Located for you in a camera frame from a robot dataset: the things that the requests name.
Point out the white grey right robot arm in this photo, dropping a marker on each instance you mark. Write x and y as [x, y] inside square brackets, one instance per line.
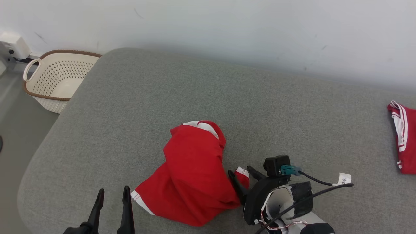
[282, 203]

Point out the white wall socket box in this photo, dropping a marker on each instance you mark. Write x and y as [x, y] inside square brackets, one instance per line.
[16, 44]

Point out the cream perforated laundry basket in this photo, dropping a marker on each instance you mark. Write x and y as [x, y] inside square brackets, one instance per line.
[61, 74]

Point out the red shorts with white stripe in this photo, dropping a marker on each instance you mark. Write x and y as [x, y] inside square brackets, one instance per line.
[191, 175]

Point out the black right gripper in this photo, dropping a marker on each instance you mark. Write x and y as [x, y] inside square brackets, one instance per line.
[260, 195]

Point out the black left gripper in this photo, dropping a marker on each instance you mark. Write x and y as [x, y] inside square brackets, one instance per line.
[81, 229]

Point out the red printed basketball jersey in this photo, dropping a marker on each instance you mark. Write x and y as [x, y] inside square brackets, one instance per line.
[408, 139]

